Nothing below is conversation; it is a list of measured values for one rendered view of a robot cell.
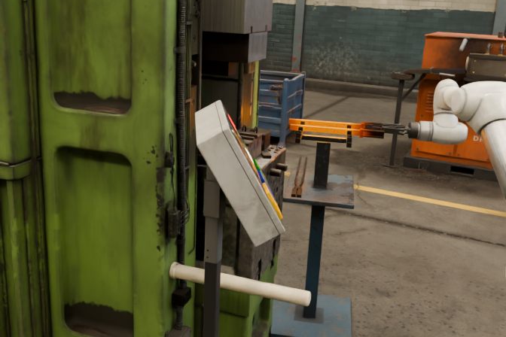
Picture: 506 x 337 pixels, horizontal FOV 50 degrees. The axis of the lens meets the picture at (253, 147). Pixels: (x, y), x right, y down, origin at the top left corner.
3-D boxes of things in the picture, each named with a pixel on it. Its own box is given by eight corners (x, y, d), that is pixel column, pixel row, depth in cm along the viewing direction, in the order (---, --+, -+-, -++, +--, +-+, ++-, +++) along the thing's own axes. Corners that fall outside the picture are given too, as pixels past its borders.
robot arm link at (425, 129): (427, 138, 248) (414, 138, 248) (430, 119, 245) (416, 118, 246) (431, 144, 239) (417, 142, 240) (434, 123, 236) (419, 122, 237)
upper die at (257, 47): (266, 58, 193) (267, 31, 190) (248, 63, 174) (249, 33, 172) (160, 50, 205) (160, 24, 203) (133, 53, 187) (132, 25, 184)
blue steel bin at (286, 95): (303, 132, 637) (308, 71, 618) (284, 147, 565) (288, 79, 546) (211, 120, 675) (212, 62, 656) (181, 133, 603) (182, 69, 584)
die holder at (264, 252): (279, 249, 225) (286, 147, 214) (251, 293, 190) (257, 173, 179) (160, 226, 242) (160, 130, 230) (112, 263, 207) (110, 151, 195)
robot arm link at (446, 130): (428, 145, 246) (429, 117, 249) (463, 148, 244) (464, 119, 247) (433, 140, 236) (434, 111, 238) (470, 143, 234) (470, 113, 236)
